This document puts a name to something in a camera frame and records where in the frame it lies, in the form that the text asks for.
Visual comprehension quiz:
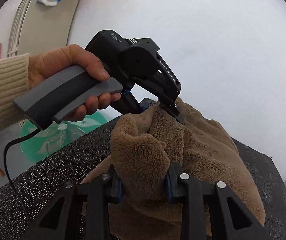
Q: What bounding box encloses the person's left hand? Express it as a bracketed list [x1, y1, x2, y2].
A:
[27, 44, 122, 122]

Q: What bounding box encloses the brown fleece garment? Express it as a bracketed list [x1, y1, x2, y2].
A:
[84, 99, 265, 239]

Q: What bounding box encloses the black dotted floral mat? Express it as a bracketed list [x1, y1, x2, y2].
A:
[0, 119, 286, 239]

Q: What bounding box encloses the green flower round mat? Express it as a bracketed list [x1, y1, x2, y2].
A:
[20, 112, 108, 164]

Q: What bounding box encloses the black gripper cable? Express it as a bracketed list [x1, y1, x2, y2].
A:
[3, 127, 43, 223]

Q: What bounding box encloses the cream knit sweater left forearm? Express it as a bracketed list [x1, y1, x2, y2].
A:
[0, 54, 29, 131]

